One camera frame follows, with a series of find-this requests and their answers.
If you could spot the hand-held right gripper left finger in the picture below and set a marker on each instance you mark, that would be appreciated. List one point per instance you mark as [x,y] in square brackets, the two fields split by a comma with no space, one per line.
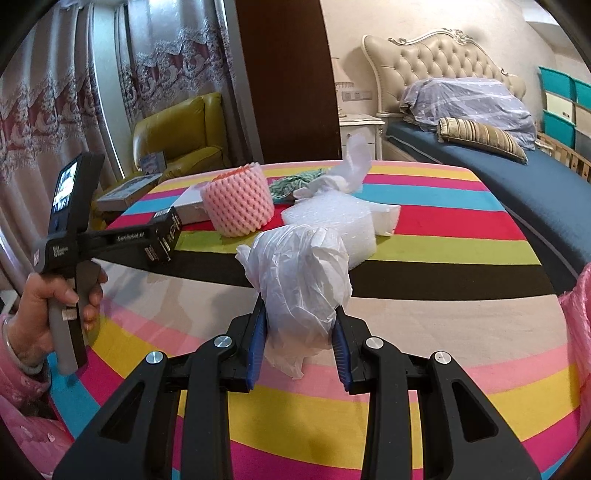
[256,350]

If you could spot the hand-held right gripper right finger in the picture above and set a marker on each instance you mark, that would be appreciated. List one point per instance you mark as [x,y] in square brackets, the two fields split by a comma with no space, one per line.
[341,355]

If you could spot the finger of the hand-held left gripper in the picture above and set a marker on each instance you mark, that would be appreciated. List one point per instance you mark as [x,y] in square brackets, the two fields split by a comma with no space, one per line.
[168,217]

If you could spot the small black box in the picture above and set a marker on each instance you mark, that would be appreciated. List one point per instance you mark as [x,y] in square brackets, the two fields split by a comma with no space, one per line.
[168,249]

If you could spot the pink foam fruit net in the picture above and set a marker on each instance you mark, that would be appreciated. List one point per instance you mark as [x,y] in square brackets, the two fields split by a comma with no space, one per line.
[240,207]

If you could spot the white plastic bag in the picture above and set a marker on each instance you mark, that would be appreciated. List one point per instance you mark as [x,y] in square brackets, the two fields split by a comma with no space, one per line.
[295,286]
[341,182]

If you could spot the orange foam fruit net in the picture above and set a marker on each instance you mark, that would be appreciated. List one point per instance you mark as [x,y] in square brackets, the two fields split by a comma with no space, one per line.
[238,170]

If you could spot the green patterned cloth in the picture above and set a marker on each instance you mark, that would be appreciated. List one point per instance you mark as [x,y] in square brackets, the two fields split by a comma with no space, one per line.
[286,187]

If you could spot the white foam block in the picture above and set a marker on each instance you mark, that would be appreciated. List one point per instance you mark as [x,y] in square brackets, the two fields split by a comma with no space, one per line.
[385,219]
[323,217]

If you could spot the pink plastic bin liner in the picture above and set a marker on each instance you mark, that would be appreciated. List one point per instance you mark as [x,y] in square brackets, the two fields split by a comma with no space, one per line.
[579,314]

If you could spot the person's left forearm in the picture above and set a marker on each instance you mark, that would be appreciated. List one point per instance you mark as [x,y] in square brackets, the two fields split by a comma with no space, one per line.
[18,415]

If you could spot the person's left hand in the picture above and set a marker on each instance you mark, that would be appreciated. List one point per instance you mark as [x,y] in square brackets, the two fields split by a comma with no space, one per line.
[32,323]

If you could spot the flat printed box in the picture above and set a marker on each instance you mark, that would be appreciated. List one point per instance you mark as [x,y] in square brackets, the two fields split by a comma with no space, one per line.
[129,189]

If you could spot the small blue printed box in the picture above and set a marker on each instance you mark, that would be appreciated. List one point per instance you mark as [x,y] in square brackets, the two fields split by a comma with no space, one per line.
[152,162]

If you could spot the yellow leather armchair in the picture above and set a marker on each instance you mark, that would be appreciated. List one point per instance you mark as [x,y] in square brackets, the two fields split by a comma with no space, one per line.
[184,120]

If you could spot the beige lace curtain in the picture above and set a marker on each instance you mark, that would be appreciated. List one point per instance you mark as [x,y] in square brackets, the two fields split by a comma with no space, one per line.
[37,115]
[184,55]

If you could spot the dark brown wooden panel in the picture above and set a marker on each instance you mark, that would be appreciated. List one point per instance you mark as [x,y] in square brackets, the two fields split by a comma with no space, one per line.
[286,83]

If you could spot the white nightstand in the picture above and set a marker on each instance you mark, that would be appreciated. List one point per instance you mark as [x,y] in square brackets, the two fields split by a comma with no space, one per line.
[360,134]

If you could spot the table lamp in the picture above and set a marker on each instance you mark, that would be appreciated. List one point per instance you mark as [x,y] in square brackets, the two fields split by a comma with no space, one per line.
[341,74]

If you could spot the bed with blue sheet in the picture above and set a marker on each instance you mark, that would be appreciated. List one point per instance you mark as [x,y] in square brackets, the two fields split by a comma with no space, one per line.
[508,194]

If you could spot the gold striped pillow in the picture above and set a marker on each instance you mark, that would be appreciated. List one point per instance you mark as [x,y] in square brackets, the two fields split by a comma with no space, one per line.
[485,136]

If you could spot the folded lavender quilt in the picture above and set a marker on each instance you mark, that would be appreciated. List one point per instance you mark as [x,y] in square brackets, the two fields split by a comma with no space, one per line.
[466,106]

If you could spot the cream tufted headboard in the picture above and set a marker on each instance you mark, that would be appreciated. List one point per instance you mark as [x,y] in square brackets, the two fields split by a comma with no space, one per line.
[438,60]

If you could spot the teal plastic storage box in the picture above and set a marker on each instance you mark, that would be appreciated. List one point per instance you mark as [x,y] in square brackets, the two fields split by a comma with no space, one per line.
[582,91]
[556,81]
[558,128]

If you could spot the grey translucent storage box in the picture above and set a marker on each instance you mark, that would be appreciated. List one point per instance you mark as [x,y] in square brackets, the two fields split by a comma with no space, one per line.
[584,138]

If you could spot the white plastic storage box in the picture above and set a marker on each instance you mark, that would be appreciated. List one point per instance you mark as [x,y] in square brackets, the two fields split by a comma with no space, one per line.
[558,102]

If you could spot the beige plastic storage box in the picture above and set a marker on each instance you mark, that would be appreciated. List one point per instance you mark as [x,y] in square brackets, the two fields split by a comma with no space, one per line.
[582,110]

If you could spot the wall socket panel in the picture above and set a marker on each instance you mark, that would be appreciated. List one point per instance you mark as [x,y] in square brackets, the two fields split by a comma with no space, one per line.
[356,95]

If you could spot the wooden crib rail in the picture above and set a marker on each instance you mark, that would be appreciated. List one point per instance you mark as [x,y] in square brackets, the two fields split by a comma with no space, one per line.
[568,154]

